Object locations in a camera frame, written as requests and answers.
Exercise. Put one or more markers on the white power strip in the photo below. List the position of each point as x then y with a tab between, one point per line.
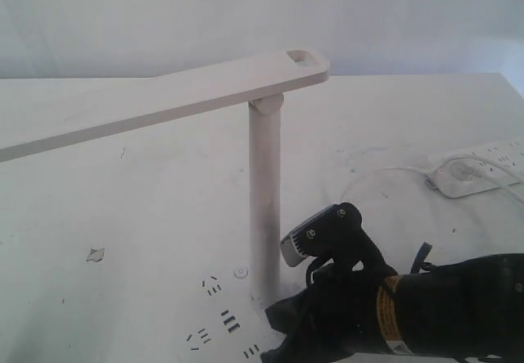
499	162

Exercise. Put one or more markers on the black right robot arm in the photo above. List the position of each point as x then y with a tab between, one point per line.
471	309

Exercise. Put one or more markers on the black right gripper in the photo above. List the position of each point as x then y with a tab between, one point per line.
335	317

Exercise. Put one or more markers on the white desk lamp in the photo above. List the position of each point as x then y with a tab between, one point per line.
131	208

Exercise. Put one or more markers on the white plug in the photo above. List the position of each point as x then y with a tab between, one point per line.
462	172

